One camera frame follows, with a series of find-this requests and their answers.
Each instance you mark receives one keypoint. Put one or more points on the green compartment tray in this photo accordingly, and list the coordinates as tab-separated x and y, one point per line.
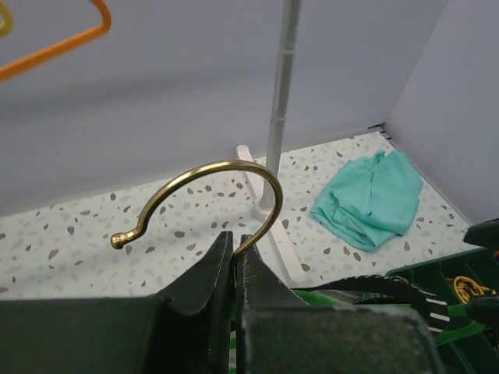
474	354

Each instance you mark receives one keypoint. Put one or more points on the green hanger with brass hook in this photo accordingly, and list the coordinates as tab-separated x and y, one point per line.
223	202

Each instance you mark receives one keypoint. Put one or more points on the yellow patterned rolled tie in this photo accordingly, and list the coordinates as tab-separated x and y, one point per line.
466	288

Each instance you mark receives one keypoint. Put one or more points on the teal folded cloth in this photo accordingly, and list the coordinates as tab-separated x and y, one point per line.
370	200

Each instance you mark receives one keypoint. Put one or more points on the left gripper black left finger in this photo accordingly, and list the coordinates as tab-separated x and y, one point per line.
183	328

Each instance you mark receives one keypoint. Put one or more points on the orange plastic hanger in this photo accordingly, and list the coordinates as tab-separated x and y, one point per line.
46	54

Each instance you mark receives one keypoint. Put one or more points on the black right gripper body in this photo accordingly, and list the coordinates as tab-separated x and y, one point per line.
484	308

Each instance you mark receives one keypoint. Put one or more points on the black white striped tank top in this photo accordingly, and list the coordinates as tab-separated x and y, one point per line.
433	309

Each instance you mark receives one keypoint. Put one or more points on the yellow plastic hanger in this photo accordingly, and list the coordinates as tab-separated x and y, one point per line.
6	20

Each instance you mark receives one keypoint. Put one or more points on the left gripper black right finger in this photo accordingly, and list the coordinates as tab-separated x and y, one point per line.
279	332

